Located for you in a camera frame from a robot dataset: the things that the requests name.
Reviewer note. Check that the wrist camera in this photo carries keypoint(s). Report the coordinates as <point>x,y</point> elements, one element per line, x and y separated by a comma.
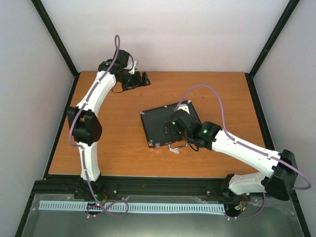
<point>125,60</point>
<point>181,118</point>

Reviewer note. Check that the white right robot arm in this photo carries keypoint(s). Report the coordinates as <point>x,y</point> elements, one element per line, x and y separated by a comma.
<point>276,172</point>

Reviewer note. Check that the black poker set case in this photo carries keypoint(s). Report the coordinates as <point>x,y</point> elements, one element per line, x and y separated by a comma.
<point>152,121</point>

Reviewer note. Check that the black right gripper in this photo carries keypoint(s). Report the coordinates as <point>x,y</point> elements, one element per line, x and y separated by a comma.
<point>174,134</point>

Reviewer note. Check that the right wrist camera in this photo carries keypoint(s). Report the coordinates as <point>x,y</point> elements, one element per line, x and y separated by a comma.
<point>181,118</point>

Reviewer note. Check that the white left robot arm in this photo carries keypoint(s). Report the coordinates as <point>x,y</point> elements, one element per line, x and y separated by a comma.
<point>85,127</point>

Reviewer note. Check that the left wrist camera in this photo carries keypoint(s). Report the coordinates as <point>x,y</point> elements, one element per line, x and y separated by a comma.
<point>125,60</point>

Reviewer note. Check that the light blue cable duct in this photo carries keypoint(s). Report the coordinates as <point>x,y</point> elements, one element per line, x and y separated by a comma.
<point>139,208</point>

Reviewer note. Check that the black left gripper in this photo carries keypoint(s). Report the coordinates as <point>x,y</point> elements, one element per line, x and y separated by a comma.
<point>137,82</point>

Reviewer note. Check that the black frame post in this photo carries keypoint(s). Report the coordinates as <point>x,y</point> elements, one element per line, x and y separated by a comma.
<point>41,10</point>
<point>283,19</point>

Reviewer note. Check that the black frame post right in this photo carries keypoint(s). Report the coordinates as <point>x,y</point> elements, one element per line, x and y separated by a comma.
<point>283,19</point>

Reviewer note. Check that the black frame post left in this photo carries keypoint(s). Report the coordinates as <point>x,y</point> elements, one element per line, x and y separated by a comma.
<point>41,10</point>

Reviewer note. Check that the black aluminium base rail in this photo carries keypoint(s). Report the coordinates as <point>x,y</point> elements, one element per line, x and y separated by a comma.
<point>115,187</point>

